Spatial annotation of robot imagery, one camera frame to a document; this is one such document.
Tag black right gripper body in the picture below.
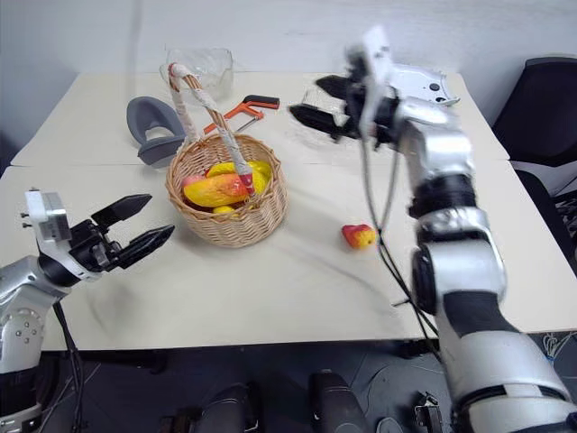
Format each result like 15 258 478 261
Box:
341 46 400 148

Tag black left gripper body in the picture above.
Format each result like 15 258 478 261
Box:
67 217 126 277

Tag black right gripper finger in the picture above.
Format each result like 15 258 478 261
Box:
288 103 352 142
314 74 358 98

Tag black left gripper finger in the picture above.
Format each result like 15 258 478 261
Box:
116 225 176 271
90 193 153 231

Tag orange black hacksaw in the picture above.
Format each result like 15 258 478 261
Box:
203 94 281 135

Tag large yellow red mango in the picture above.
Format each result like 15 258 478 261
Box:
182 173 252 209

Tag grey plastic seat-shaped object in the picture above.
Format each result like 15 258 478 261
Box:
125 95 188 170

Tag small red yellow fruit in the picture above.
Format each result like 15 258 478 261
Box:
341 223 379 251

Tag dark rounded shape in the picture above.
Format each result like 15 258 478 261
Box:
197 382 261 433
307 368 371 433

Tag black office chair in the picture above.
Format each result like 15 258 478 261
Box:
490 55 577 267

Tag small black metal clamp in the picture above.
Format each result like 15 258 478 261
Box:
413 391 442 433

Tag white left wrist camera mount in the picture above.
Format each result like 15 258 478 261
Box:
20 188 91 283

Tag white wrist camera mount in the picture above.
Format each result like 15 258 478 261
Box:
345 24 462 146
20 188 91 283

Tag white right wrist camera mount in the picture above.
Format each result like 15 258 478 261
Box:
345 24 462 146

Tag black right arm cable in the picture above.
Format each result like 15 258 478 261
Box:
358 85 445 362

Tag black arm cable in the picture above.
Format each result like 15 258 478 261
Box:
358 85 445 362
52 302 87 433

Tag wicker basket with handle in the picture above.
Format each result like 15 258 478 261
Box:
164 62 290 249

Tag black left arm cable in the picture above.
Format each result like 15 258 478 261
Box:
52 302 87 433

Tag white blue floor cables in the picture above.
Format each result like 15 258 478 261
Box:
539 330 577 367

